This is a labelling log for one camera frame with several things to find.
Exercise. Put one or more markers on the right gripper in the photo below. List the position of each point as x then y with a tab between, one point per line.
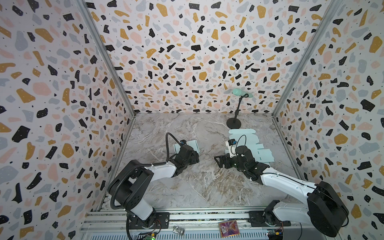
226	161

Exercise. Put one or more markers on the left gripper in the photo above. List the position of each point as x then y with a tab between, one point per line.
195	156

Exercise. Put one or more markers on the mint paper box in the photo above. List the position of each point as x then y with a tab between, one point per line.
193	144
249	138

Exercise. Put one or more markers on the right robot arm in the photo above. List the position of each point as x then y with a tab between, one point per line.
319	205

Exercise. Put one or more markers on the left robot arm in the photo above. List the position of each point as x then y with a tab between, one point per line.
129	186

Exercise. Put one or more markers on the black microphone stand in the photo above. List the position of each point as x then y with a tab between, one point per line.
235	123

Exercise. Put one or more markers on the colourful square card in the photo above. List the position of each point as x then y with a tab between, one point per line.
229	228

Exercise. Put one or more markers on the mint green microphone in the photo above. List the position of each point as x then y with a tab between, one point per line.
241	93

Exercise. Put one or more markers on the small metal clip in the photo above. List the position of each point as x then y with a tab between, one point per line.
178	230

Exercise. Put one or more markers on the circuit board right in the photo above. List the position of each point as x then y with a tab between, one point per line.
275	234

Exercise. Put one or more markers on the circuit board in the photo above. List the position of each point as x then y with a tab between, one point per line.
275	234
149	236

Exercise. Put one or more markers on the circuit board left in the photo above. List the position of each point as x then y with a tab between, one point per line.
149	236

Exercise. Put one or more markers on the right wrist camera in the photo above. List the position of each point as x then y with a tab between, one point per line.
231	145

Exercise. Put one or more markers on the aluminium mounting rail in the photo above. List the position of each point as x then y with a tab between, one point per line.
199	224

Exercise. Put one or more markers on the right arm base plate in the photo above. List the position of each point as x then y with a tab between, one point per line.
263	219

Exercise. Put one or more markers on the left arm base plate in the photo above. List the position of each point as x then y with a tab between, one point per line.
154	221

